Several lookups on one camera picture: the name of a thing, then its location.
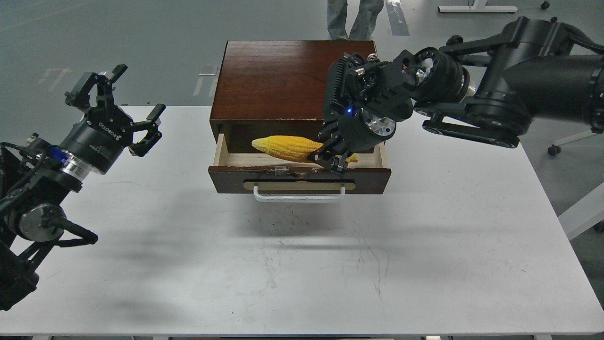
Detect wooden drawer with white handle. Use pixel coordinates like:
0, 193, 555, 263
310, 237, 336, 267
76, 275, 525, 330
209, 134, 391, 196

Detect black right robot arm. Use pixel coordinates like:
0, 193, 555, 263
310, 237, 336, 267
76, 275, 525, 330
308, 17, 603, 174

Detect white chair at right edge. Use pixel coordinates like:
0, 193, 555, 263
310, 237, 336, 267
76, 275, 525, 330
546, 128, 603, 157

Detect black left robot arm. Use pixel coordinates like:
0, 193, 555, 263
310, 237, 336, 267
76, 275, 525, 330
0, 64, 166, 311

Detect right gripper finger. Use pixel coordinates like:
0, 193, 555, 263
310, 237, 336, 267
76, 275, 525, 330
307, 134, 352, 175

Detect person legs in jeans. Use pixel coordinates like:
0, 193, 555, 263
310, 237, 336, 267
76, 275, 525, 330
327, 0, 384, 42

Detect yellow corn cob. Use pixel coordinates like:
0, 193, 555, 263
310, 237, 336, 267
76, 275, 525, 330
251, 135, 359, 165

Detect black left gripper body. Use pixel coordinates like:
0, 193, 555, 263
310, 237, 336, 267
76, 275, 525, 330
60, 106, 134, 174

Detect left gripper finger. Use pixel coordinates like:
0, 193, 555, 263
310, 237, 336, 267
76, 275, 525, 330
122, 104, 167, 158
65, 64, 128, 114

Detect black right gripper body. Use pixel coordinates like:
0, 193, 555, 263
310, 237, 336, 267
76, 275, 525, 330
323, 52, 413, 153

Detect white table base background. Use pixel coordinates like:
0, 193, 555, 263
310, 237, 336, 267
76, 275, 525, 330
437, 0, 518, 13

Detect dark wooden cabinet box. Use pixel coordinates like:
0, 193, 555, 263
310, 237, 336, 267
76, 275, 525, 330
210, 40, 376, 151

